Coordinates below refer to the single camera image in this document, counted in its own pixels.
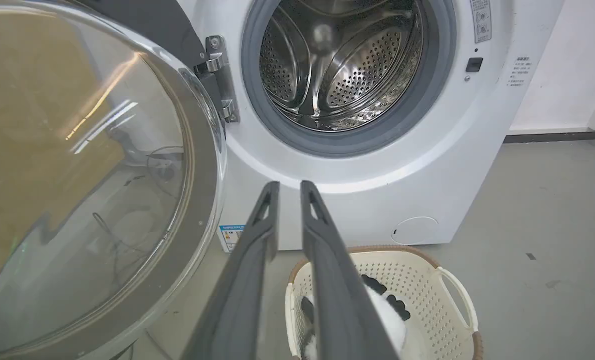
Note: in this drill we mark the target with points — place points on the white front-load washing machine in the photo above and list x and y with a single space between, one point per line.
427 165

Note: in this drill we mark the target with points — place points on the black and white plush toy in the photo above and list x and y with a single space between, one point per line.
390 315

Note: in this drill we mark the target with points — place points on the cream perforated laundry basket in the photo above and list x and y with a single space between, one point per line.
427 300

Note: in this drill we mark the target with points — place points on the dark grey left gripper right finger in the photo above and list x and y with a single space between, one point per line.
340 300

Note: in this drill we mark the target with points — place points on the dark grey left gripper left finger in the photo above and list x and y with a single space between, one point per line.
237 300

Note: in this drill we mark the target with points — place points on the glass washer door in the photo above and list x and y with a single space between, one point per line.
87 180

